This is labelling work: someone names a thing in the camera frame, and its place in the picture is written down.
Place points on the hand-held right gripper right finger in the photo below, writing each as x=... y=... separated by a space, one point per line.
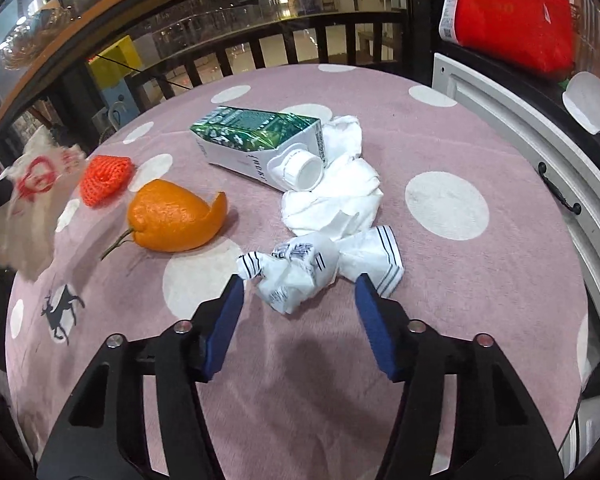
x=380 y=330

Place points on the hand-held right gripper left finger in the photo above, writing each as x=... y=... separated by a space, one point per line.
x=225 y=325

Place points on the white plastic bag red print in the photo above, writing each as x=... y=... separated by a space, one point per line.
x=30 y=220

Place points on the striped white wrapper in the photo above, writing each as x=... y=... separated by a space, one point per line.
x=300 y=270

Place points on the pink polka-dot tablecloth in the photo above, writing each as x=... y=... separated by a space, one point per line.
x=305 y=360

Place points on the orange foam fruit net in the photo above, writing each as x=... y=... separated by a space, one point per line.
x=105 y=180

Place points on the orange peel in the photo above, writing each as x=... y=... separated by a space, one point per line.
x=170 y=220

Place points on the large crumpled white tissue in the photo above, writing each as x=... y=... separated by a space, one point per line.
x=340 y=190

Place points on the light blue box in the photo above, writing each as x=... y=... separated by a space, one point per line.
x=117 y=107

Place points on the gold lotus ornament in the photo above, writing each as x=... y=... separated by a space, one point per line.
x=35 y=35

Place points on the yellow box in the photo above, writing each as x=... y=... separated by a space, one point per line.
x=112 y=62

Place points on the green white milk carton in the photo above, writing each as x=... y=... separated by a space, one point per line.
x=240 y=130

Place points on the white drawer cabinet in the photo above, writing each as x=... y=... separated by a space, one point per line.
x=505 y=105

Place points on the wooden railing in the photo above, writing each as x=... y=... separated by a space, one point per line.
x=420 y=25

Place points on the white folded paper cup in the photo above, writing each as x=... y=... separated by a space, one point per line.
x=587 y=100

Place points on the red tote bag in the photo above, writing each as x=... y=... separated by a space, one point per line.
x=510 y=15

